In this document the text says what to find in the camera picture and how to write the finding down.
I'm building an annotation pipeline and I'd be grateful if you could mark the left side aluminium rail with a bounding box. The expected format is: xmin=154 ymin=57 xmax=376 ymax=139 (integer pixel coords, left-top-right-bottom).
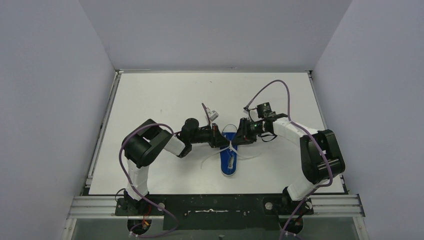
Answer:
xmin=84 ymin=70 xmax=123 ymax=188

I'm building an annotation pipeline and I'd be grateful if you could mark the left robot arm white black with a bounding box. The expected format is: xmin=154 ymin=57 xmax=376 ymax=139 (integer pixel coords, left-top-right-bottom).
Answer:
xmin=119 ymin=118 xmax=230 ymax=214

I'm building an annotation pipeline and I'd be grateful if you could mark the right side aluminium rail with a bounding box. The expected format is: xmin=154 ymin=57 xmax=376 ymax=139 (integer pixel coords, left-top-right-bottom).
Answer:
xmin=307 ymin=70 xmax=346 ymax=180

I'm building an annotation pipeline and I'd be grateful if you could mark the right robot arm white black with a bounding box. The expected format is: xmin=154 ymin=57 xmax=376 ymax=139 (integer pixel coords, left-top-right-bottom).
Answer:
xmin=231 ymin=102 xmax=346 ymax=214

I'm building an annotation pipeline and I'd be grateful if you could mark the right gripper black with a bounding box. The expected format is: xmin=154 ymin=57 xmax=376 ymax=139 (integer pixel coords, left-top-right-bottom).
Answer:
xmin=231 ymin=118 xmax=268 ymax=146

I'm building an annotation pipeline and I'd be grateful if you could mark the purple cable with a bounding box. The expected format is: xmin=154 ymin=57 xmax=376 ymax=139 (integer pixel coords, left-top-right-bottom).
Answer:
xmin=243 ymin=79 xmax=334 ymax=240
xmin=118 ymin=102 xmax=213 ymax=239

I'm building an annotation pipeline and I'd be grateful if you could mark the aluminium rail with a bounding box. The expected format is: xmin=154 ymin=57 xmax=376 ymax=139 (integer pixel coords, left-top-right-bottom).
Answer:
xmin=84 ymin=70 xmax=123 ymax=188
xmin=307 ymin=70 xmax=346 ymax=180
xmin=66 ymin=195 xmax=365 ymax=220

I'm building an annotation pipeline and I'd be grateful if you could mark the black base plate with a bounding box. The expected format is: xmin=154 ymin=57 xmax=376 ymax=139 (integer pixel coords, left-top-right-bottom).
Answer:
xmin=115 ymin=193 xmax=314 ymax=234

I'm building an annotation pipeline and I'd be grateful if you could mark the aluminium front rail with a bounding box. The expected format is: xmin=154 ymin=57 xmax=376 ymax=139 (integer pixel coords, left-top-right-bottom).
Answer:
xmin=66 ymin=195 xmax=365 ymax=220

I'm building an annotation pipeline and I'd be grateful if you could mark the blue canvas sneaker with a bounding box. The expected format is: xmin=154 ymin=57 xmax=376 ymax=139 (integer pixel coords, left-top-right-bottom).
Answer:
xmin=219 ymin=124 xmax=237 ymax=177

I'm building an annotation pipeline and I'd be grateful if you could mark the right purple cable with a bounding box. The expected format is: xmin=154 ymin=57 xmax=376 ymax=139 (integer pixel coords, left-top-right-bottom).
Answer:
xmin=243 ymin=79 xmax=334 ymax=240

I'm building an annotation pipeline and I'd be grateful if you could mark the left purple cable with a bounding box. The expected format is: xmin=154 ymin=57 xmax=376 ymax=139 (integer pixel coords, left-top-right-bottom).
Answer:
xmin=118 ymin=102 xmax=213 ymax=239

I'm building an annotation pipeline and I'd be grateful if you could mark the white shoelace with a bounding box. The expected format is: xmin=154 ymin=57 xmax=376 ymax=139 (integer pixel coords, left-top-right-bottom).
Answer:
xmin=200 ymin=141 xmax=261 ymax=169

